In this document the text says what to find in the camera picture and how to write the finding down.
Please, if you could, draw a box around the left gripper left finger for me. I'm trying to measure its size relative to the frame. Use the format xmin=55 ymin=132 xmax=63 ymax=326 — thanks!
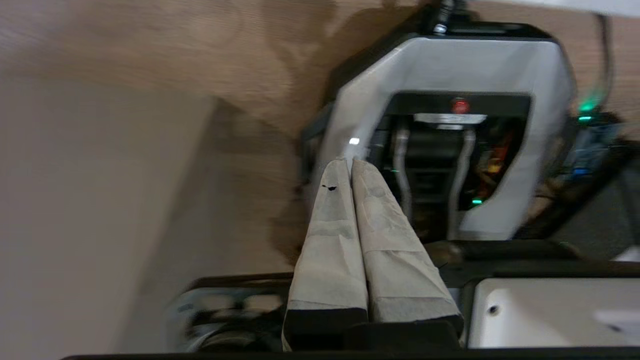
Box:
xmin=281 ymin=159 xmax=370 ymax=352

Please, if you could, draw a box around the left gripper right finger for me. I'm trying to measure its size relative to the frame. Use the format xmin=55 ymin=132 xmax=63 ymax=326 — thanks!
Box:
xmin=351 ymin=158 xmax=465 ymax=337

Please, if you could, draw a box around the black cable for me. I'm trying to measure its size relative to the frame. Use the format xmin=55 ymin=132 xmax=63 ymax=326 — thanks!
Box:
xmin=595 ymin=13 xmax=617 ymax=108

